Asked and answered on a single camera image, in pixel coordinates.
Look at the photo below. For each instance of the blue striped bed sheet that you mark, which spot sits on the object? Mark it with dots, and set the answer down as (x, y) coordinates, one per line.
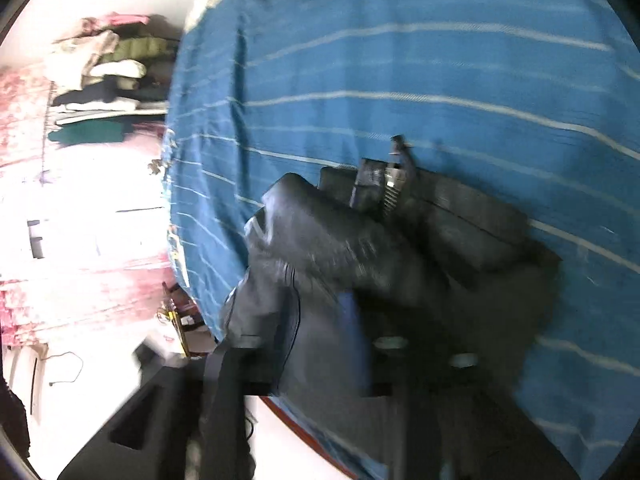
(400, 85)

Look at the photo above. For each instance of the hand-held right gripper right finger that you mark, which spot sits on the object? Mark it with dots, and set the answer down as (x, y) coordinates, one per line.
(356, 340)

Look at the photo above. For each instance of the pile of clothes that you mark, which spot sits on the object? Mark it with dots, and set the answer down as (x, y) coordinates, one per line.
(100, 60)

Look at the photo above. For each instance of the pink floral curtain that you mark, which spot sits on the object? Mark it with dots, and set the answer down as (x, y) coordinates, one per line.
(20, 110)

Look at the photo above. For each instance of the black leather jacket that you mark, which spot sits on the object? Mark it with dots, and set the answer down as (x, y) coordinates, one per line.
(350, 240)

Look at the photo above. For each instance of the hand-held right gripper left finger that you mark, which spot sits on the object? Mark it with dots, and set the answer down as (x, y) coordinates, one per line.
(165, 400)

